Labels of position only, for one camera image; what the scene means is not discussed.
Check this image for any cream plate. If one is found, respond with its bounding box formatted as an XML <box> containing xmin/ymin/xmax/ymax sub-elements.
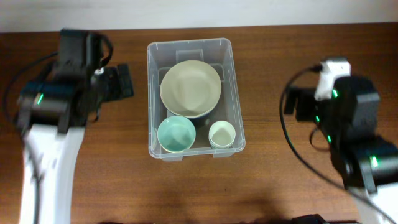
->
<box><xmin>160</xmin><ymin>60</ymin><xmax>222</xmax><ymax>119</ymax></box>

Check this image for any mint green small bowl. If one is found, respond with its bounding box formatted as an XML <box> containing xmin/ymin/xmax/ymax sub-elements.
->
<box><xmin>157</xmin><ymin>116</ymin><xmax>196</xmax><ymax>153</ymax></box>

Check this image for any cream white plastic cup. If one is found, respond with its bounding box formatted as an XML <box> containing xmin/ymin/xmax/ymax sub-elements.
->
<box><xmin>208</xmin><ymin>121</ymin><xmax>236</xmax><ymax>146</ymax></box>

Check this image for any dark blue bowl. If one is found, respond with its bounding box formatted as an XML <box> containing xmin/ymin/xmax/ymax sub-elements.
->
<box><xmin>165</xmin><ymin>104</ymin><xmax>218</xmax><ymax>119</ymax></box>

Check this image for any mint green plastic cup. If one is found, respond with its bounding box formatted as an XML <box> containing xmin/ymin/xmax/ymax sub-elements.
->
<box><xmin>211</xmin><ymin>144</ymin><xmax>233</xmax><ymax>150</ymax></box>

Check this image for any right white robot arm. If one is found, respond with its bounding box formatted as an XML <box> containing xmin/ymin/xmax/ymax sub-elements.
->
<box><xmin>279</xmin><ymin>84</ymin><xmax>397</xmax><ymax>223</ymax></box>

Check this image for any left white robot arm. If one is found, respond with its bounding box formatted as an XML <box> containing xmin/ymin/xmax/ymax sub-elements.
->
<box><xmin>17</xmin><ymin>64</ymin><xmax>134</xmax><ymax>223</ymax></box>

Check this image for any clear plastic storage container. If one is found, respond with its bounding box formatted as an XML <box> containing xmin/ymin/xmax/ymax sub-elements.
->
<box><xmin>147</xmin><ymin>38</ymin><xmax>246</xmax><ymax>161</ymax></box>

